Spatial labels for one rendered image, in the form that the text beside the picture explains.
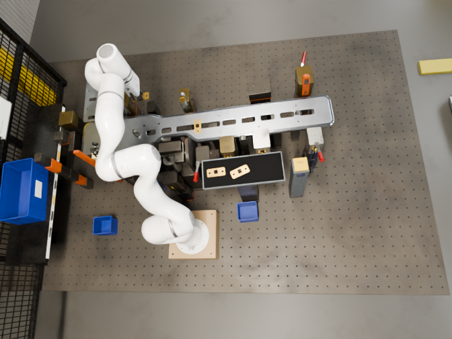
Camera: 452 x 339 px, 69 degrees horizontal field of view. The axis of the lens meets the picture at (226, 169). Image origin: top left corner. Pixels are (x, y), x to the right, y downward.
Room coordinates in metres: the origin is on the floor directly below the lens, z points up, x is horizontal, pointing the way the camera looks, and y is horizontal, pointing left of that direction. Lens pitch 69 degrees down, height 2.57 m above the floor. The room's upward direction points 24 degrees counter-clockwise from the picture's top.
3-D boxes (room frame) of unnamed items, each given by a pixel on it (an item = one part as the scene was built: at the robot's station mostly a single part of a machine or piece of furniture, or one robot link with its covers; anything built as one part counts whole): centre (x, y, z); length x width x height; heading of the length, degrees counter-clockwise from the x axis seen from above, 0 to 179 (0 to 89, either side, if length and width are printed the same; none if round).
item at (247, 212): (0.41, -0.01, 0.74); 0.11 x 0.10 x 0.09; 71
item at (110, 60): (1.02, 0.24, 1.52); 0.09 x 0.08 x 0.13; 80
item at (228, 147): (0.67, -0.05, 0.89); 0.12 x 0.08 x 0.38; 161
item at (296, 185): (0.41, -0.31, 0.92); 0.08 x 0.08 x 0.44; 71
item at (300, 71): (0.89, -0.58, 0.88); 0.14 x 0.09 x 0.36; 161
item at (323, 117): (0.89, 0.02, 1.00); 1.38 x 0.22 x 0.02; 71
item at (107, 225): (0.68, 0.78, 0.74); 0.11 x 0.10 x 0.09; 71
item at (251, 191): (0.50, -0.07, 0.92); 0.10 x 0.08 x 0.45; 71
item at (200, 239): (0.40, 0.32, 0.90); 0.19 x 0.19 x 0.18
